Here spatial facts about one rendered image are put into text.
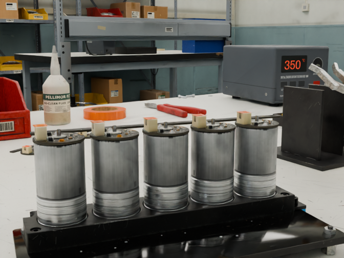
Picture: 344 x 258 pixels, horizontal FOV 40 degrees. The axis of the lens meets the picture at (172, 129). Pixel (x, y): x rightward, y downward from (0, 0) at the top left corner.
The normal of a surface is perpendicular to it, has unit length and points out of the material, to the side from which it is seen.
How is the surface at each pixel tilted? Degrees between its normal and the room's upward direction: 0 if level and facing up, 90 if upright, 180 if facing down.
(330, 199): 0
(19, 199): 0
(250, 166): 90
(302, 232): 0
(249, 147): 90
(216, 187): 90
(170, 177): 90
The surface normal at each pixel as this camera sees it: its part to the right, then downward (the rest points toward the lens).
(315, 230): 0.00, -0.98
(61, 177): 0.25, 0.18
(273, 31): -0.79, 0.11
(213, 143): -0.11, 0.19
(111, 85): 0.68, 0.12
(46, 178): -0.36, 0.18
